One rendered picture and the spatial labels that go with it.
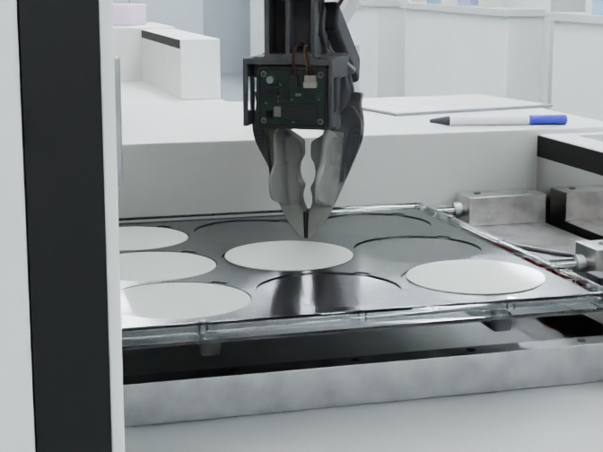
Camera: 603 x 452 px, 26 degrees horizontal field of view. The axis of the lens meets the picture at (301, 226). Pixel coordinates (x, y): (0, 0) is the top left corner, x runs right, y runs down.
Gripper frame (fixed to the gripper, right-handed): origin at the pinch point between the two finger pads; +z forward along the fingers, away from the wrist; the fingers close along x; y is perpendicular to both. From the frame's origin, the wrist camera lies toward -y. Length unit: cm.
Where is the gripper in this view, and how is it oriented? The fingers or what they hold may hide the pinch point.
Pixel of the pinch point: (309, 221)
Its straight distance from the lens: 108.2
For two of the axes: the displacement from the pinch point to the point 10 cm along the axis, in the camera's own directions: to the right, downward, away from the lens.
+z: 0.0, 9.8, 1.9
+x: 9.7, 0.4, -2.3
